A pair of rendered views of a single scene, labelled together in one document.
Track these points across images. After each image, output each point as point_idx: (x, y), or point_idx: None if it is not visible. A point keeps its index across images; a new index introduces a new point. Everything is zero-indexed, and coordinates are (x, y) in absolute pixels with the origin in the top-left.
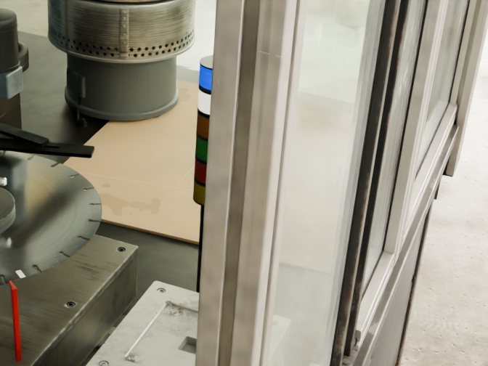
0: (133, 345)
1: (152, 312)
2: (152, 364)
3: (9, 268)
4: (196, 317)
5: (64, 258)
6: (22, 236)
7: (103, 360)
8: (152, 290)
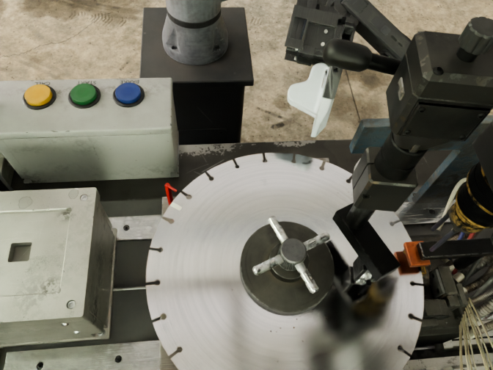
0: (68, 226)
1: (67, 269)
2: (47, 217)
3: (189, 208)
4: (26, 288)
5: (151, 243)
6: (210, 255)
7: (85, 200)
8: (79, 300)
